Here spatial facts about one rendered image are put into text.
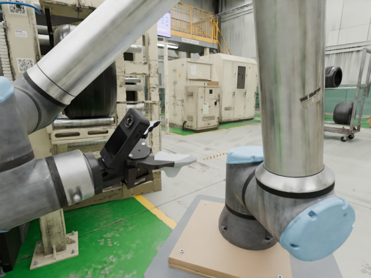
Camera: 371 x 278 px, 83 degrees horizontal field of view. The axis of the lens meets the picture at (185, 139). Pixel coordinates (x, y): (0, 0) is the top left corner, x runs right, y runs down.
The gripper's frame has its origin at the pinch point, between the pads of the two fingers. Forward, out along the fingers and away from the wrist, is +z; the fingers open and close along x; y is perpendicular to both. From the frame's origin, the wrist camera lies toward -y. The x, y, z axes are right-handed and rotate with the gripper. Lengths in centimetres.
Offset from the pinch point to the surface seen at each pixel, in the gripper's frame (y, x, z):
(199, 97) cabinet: 213, -319, 339
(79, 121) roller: 51, -85, -2
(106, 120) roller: 52, -82, 13
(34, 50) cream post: 19, -113, -14
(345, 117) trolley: 144, -47, 511
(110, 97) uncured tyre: 35, -80, 15
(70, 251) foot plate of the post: 133, -53, -26
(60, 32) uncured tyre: 8, -105, -1
